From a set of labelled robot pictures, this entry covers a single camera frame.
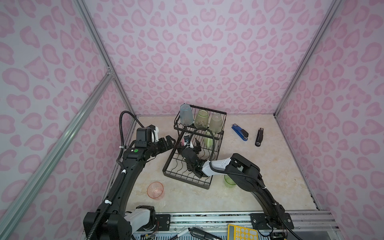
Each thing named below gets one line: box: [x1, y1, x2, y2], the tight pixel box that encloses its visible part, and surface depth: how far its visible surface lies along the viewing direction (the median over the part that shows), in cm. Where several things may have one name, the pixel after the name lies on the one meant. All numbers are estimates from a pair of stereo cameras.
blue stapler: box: [231, 123, 249, 142], surface depth 109 cm
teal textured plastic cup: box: [179, 103, 194, 126], surface depth 88 cm
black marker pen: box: [190, 227, 223, 240], surface depth 69 cm
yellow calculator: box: [227, 224, 259, 240], surface depth 70 cm
